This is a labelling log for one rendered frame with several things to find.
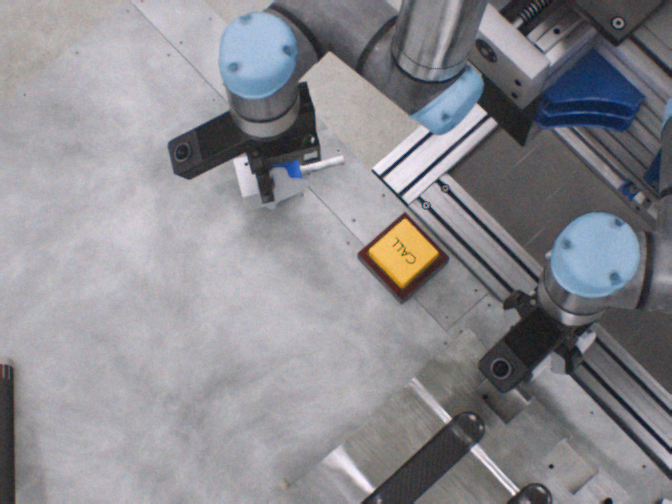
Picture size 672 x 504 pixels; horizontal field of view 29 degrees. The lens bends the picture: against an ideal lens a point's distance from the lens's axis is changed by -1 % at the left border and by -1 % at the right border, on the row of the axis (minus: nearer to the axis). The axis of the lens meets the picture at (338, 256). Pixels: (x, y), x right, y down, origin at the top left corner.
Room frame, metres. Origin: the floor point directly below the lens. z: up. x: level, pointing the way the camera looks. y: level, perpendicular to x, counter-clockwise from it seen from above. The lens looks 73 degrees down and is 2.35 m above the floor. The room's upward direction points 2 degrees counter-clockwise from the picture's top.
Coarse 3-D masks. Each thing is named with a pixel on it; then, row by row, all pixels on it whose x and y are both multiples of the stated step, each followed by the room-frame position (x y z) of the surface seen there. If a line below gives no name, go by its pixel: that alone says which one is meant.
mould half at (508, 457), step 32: (448, 352) 0.32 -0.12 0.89; (480, 352) 0.32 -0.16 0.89; (416, 384) 0.29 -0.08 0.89; (448, 384) 0.29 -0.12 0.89; (384, 416) 0.25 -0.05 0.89; (416, 416) 0.25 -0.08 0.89; (448, 416) 0.25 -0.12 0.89; (480, 416) 0.25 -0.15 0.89; (544, 416) 0.25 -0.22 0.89; (352, 448) 0.22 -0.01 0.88; (384, 448) 0.22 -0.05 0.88; (416, 448) 0.21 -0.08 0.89; (480, 448) 0.21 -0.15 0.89; (512, 448) 0.21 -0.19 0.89; (544, 448) 0.21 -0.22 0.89; (320, 480) 0.18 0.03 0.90; (352, 480) 0.18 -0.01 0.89; (384, 480) 0.18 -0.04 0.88; (448, 480) 0.18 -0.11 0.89; (480, 480) 0.18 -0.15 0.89; (512, 480) 0.18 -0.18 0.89; (544, 480) 0.17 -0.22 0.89; (608, 480) 0.17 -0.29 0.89
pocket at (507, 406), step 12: (480, 384) 0.28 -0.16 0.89; (480, 396) 0.28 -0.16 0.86; (492, 396) 0.27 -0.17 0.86; (504, 396) 0.27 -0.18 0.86; (516, 396) 0.27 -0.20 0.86; (528, 396) 0.27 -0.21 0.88; (492, 408) 0.26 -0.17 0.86; (504, 408) 0.26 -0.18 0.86; (516, 408) 0.26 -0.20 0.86; (504, 420) 0.25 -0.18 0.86
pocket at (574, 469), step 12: (564, 444) 0.22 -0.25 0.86; (552, 456) 0.20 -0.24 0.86; (564, 456) 0.20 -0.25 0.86; (576, 456) 0.20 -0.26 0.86; (552, 468) 0.19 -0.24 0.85; (564, 468) 0.19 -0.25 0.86; (576, 468) 0.19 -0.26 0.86; (588, 468) 0.19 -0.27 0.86; (564, 480) 0.18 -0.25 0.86; (576, 480) 0.18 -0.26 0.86; (588, 480) 0.18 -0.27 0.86; (576, 492) 0.16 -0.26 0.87
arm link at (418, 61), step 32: (416, 0) 0.55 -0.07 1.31; (448, 0) 0.53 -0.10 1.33; (480, 0) 0.54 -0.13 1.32; (384, 32) 0.58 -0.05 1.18; (416, 32) 0.53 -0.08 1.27; (448, 32) 0.53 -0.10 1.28; (384, 64) 0.55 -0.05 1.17; (416, 64) 0.52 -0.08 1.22; (448, 64) 0.52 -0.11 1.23; (416, 96) 0.51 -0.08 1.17; (448, 96) 0.51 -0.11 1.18; (448, 128) 0.49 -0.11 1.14
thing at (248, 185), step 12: (336, 156) 0.58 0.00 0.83; (240, 168) 0.56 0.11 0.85; (288, 168) 0.56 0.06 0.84; (300, 168) 0.57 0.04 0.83; (312, 168) 0.57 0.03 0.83; (324, 168) 0.57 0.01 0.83; (240, 180) 0.55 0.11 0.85; (252, 180) 0.55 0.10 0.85; (252, 192) 0.53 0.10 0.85; (252, 204) 0.53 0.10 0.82
